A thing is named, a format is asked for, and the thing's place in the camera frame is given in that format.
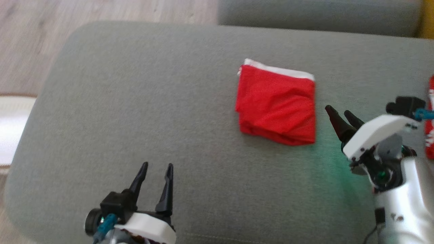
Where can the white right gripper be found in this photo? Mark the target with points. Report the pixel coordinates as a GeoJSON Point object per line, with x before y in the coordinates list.
{"type": "Point", "coordinates": [379, 134]}

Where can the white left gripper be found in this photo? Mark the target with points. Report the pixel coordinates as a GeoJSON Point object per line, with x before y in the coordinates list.
{"type": "Point", "coordinates": [149, 227]}

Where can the red shorts with white trim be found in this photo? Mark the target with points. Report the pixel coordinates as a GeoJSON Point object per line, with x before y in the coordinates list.
{"type": "Point", "coordinates": [276, 105]}

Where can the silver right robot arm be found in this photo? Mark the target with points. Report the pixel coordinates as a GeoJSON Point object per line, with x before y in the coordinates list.
{"type": "Point", "coordinates": [403, 210]}

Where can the red item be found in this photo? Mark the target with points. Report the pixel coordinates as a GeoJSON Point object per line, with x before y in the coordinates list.
{"type": "Point", "coordinates": [430, 135]}

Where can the grey fabric sofa seat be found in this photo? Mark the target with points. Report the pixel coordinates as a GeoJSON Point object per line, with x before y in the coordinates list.
{"type": "Point", "coordinates": [169, 101]}

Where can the grey sofa back cushion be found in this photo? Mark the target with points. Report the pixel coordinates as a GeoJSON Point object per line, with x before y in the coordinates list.
{"type": "Point", "coordinates": [318, 15]}

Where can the yellow sofa cushion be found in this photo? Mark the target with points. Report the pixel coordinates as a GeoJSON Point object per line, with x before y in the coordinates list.
{"type": "Point", "coordinates": [428, 17]}

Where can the white rug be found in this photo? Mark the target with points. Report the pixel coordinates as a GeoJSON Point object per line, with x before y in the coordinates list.
{"type": "Point", "coordinates": [13, 128]}

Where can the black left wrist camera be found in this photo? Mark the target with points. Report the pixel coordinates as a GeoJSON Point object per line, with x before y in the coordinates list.
{"type": "Point", "coordinates": [117, 206]}

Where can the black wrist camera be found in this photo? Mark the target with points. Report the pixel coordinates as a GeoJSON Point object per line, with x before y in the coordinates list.
{"type": "Point", "coordinates": [117, 206]}
{"type": "Point", "coordinates": [405, 105]}

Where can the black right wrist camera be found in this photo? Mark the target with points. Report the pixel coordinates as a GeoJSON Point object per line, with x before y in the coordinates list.
{"type": "Point", "coordinates": [405, 105]}

